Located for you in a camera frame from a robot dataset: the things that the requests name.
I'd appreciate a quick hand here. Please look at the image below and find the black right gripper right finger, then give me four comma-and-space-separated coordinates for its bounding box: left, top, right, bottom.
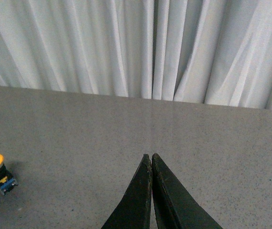
152, 153, 221, 229

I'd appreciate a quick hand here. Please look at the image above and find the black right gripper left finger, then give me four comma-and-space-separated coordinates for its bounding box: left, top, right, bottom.
102, 154, 152, 229

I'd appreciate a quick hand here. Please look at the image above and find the white pleated curtain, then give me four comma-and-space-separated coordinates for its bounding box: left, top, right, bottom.
0, 0, 272, 109

